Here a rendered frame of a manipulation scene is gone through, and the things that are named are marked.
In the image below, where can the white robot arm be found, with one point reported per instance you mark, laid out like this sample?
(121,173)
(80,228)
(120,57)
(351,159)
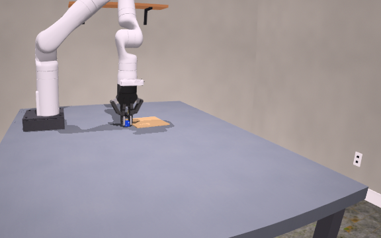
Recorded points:
(48,41)

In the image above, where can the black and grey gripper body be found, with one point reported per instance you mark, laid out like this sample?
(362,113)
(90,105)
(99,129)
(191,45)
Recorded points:
(126,92)

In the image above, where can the tan flat mat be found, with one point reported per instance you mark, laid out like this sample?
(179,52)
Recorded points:
(148,122)

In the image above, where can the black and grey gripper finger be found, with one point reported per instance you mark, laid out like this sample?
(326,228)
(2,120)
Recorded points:
(122,109)
(136,109)

